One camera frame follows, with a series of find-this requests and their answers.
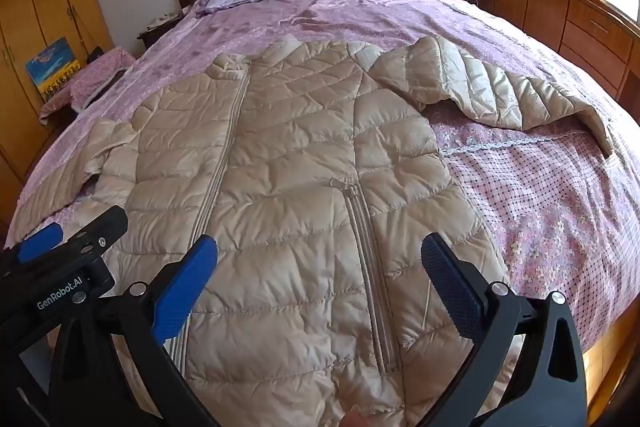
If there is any pink floral covered stool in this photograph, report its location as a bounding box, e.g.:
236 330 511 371
40 47 136 125

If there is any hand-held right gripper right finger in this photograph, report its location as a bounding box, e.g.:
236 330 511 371
421 233 587 427

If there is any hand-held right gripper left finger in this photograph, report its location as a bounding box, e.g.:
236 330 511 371
50 234 221 427

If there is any beige quilted down jacket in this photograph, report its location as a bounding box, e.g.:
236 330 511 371
10 34 616 427

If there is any wooden dresser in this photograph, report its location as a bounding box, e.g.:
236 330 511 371
470 0 640 118

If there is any blue and yellow painting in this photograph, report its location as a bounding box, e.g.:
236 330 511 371
26 38 83 104

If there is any pink floral bedspread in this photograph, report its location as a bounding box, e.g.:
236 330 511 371
5 0 640 427

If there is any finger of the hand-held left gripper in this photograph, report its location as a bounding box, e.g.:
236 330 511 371
0 223 65 265
60 205 130 265

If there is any clutter on nightstand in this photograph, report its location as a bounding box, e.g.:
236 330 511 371
146 12 177 30

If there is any dark wooden nightstand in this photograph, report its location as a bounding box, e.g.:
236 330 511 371
137 14 181 52

